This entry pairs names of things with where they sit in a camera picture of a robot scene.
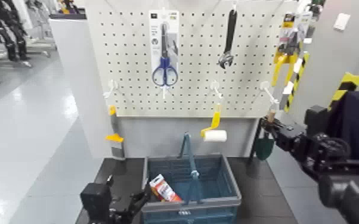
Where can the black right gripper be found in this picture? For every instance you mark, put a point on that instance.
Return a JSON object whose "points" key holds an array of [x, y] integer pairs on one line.
{"points": [[292, 139]]}

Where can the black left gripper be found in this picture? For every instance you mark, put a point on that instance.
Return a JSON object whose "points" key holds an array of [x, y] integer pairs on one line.
{"points": [[121, 209]]}

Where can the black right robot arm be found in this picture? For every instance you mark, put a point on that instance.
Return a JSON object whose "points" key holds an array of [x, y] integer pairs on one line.
{"points": [[348, 187]]}

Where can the teal plastic crate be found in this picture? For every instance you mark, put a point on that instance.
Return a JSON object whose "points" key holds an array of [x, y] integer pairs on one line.
{"points": [[198, 205]]}

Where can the white pegboard hook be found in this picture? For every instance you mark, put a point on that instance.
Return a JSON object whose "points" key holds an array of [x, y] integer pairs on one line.
{"points": [[215, 87], [234, 5], [165, 90], [268, 92], [111, 88]]}

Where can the red white product package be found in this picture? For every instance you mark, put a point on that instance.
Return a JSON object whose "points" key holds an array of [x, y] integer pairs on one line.
{"points": [[165, 189]]}

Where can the yellow black hazard strip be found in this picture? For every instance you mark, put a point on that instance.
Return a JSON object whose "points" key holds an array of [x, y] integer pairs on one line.
{"points": [[297, 81], [347, 82]]}

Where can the grey panel under pegboard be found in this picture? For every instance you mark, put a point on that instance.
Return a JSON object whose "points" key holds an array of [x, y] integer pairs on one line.
{"points": [[160, 134]]}

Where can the navy blue garment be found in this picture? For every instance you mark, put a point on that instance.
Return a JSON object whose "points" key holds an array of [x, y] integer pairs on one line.
{"points": [[355, 125]]}

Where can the pliers package card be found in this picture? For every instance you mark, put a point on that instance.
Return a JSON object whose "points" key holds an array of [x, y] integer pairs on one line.
{"points": [[304, 22]]}

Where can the beige pegboard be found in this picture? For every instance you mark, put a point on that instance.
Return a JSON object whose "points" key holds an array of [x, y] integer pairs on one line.
{"points": [[198, 40]]}

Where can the white partition panel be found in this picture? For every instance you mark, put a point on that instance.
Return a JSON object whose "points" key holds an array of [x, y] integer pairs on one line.
{"points": [[73, 62]]}

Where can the white scissors package card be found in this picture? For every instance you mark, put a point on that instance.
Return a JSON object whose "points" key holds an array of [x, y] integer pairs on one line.
{"points": [[154, 22]]}

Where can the black humanoid robot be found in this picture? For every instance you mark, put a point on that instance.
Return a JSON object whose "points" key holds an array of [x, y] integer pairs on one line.
{"points": [[10, 40]]}

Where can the yellow black machine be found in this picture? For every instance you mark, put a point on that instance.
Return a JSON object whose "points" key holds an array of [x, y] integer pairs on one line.
{"points": [[67, 6]]}

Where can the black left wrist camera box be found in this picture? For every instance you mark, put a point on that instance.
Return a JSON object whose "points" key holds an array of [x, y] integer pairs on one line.
{"points": [[95, 200]]}

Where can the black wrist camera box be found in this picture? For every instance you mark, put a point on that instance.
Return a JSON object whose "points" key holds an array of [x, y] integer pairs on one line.
{"points": [[95, 200], [315, 120]]}

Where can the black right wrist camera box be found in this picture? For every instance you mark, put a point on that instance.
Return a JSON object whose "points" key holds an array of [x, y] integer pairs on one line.
{"points": [[315, 120]]}

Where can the white wall switch plate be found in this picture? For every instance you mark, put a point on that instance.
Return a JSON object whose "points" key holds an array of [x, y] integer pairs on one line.
{"points": [[341, 22]]}

